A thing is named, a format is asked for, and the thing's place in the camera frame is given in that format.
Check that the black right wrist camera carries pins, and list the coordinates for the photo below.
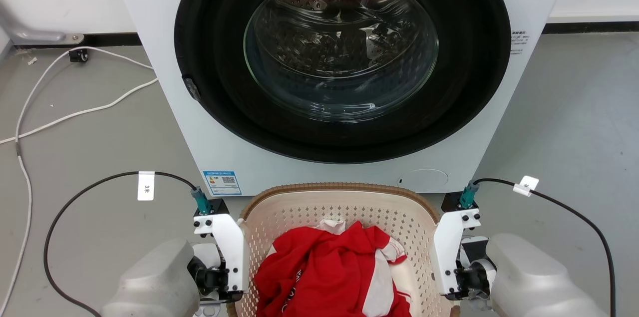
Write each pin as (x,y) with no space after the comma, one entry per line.
(452,201)

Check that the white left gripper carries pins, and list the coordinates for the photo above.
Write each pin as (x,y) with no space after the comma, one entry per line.
(232,252)

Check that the white front-load washing machine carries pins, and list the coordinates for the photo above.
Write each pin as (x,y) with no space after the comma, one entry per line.
(224,157)

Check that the small text sticker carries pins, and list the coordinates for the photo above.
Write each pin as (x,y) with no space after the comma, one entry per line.
(519,41)

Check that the beige perforated laundry basket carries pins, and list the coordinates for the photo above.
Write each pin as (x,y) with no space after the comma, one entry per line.
(349,207)

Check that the blue energy label sticker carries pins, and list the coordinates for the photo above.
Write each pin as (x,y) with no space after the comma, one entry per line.
(222,183)

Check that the grey metal base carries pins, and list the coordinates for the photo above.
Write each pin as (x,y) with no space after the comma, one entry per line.
(35,35)

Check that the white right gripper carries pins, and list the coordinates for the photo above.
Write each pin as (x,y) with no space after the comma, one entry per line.
(447,252)

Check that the black round washer door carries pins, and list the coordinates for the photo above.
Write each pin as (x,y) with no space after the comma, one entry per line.
(209,57)

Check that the red and white garment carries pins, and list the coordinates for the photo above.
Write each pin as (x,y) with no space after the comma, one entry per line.
(324,267)

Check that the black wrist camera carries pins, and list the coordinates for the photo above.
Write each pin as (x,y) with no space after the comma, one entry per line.
(452,201)
(215,205)

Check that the small black caster wheel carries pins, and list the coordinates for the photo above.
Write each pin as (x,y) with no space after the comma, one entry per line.
(78,55)

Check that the round white filter cover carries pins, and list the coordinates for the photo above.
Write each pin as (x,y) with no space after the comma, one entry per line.
(423,180)

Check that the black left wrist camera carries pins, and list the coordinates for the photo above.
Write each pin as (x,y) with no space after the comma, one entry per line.
(215,205)

